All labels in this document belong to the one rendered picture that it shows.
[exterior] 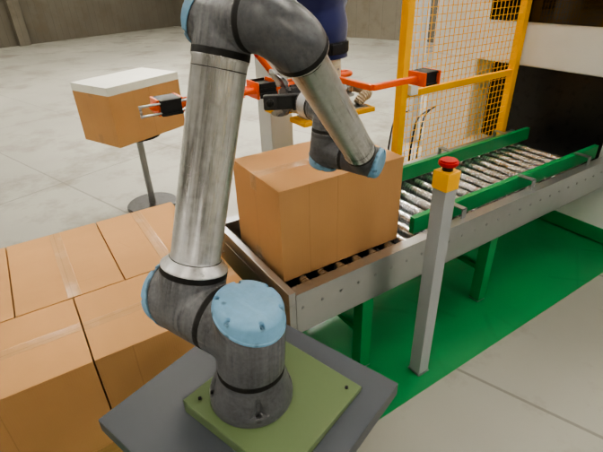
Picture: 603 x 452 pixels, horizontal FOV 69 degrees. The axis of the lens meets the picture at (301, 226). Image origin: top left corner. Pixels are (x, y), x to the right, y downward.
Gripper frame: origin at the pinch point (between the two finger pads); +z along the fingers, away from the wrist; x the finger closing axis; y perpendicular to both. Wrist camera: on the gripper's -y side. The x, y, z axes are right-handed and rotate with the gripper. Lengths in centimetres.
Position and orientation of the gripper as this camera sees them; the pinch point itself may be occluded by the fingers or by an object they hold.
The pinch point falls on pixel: (268, 92)
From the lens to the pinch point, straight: 158.9
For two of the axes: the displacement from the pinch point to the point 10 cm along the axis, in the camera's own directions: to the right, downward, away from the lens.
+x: -0.3, -8.7, -5.0
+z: -5.6, -4.0, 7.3
